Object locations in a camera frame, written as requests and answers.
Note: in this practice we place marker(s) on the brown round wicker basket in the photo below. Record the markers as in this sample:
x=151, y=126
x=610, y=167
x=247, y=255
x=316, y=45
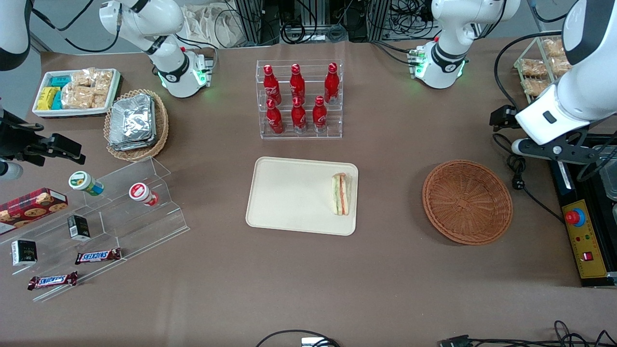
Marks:
x=467, y=202

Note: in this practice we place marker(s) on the clear plastic container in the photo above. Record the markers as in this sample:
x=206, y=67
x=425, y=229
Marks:
x=610, y=178

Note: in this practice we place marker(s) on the black control box yellow panel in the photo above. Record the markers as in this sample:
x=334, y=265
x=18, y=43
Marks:
x=585, y=250

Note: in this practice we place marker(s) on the triangle sandwich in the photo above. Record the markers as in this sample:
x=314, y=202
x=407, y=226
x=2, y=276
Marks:
x=341, y=195

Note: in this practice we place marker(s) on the Snickers chocolate bar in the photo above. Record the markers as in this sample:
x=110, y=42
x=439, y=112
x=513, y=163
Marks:
x=98, y=256
x=52, y=280

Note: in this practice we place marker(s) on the stack of foil containers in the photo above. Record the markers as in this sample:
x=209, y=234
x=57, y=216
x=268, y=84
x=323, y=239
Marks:
x=132, y=123

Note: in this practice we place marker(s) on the red-lid white cup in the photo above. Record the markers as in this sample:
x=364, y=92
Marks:
x=140, y=193

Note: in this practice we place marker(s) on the teal snack pack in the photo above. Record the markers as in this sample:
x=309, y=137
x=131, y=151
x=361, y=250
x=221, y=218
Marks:
x=60, y=81
x=58, y=101

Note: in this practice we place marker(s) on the red tartan cookie box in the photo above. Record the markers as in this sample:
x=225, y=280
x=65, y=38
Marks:
x=29, y=207

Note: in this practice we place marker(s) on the white cloth bag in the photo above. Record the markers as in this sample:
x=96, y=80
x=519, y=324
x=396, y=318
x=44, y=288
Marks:
x=207, y=24

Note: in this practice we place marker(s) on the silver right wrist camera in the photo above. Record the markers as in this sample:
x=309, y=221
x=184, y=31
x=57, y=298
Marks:
x=9, y=170

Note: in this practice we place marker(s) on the red cola bottle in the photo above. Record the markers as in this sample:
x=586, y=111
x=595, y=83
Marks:
x=319, y=117
x=271, y=86
x=274, y=120
x=299, y=118
x=331, y=86
x=297, y=86

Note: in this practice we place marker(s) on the red emergency stop button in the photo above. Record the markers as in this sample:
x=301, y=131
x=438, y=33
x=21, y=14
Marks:
x=573, y=217

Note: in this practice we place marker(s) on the small white adapter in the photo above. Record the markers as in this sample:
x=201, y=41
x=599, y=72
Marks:
x=313, y=342

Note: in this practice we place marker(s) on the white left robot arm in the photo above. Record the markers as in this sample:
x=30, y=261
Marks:
x=593, y=48

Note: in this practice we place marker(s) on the beige plastic tray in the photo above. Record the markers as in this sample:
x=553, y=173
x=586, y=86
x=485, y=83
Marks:
x=294, y=195

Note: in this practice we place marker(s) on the clear-wrapped rice cracker pack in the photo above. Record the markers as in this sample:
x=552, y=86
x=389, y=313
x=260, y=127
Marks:
x=100, y=100
x=103, y=81
x=83, y=77
x=77, y=97

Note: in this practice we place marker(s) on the small black box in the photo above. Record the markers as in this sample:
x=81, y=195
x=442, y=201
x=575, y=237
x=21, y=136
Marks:
x=24, y=253
x=78, y=227

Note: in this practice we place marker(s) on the yellow snack pack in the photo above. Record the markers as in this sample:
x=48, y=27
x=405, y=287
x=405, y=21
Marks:
x=46, y=98

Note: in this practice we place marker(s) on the tan oval wicker basket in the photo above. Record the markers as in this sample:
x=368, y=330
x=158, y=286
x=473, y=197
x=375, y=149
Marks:
x=161, y=127

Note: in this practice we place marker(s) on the clear acrylic stepped shelf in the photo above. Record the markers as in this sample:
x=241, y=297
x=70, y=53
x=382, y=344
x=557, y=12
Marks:
x=140, y=226

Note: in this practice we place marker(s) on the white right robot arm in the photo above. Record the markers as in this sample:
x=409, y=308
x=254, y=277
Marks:
x=168, y=72

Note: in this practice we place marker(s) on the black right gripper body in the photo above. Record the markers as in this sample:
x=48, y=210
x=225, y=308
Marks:
x=15, y=139

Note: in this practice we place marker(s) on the green-lid white cup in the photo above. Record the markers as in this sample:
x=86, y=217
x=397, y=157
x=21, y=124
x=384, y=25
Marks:
x=83, y=182

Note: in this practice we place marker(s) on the clear acrylic bottle rack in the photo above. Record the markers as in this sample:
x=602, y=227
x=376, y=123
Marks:
x=308, y=135

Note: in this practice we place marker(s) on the white rectangular snack tray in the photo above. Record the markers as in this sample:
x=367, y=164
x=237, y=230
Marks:
x=72, y=113

